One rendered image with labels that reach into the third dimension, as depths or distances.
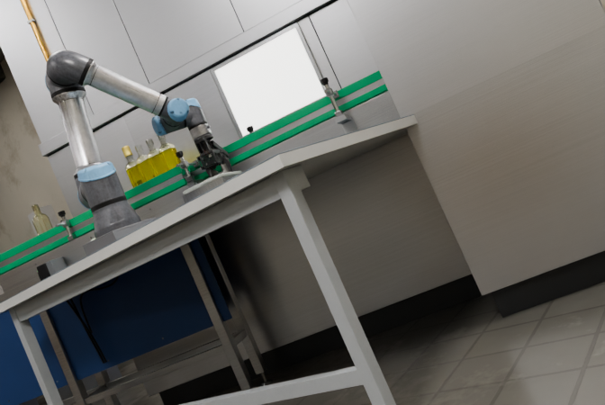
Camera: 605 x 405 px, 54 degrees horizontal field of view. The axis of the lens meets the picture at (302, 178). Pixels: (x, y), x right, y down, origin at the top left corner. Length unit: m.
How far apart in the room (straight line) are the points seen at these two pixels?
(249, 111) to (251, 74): 0.16
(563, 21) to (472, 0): 0.29
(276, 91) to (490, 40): 0.92
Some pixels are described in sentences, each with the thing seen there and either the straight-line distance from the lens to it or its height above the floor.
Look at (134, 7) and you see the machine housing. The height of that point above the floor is 1.74.
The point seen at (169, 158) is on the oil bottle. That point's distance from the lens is 2.56.
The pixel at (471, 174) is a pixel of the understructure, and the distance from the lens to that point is 2.07.
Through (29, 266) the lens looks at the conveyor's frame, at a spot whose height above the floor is 0.86.
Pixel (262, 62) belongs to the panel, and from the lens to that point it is 2.57.
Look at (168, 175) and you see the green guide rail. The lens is 2.44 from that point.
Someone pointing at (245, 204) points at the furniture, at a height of 0.68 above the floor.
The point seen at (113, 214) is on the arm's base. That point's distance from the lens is 1.98.
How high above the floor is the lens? 0.61
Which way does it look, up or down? 3 degrees up
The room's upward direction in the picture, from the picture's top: 24 degrees counter-clockwise
